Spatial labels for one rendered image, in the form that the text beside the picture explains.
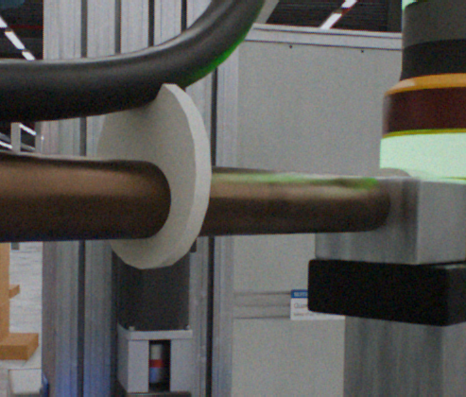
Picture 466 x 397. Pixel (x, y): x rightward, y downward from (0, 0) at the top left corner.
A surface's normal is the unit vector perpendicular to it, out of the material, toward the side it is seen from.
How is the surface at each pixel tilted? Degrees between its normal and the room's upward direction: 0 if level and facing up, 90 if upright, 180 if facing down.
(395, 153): 90
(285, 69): 91
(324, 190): 67
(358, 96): 91
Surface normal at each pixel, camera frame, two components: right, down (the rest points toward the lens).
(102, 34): 0.23, 0.06
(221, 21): 0.36, -0.40
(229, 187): 0.70, -0.34
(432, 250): 0.75, 0.05
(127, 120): -0.66, 0.03
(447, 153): -0.38, 0.04
